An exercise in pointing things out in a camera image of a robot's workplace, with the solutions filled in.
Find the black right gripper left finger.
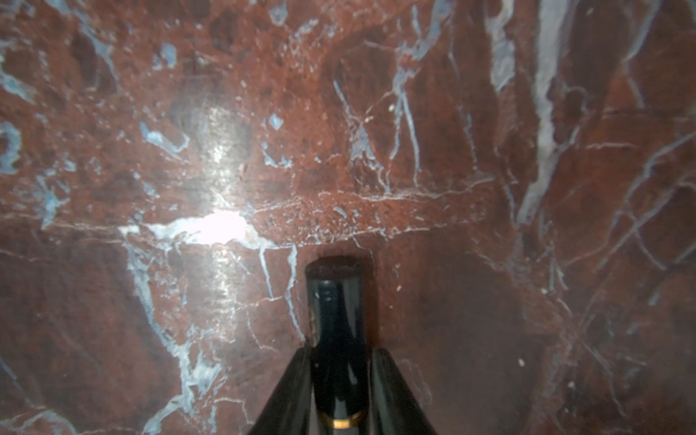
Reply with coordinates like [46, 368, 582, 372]
[249, 344, 313, 435]

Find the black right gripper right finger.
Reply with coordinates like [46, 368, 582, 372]
[370, 348, 437, 435]

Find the black silver mascara tube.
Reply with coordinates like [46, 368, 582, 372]
[304, 256, 370, 434]

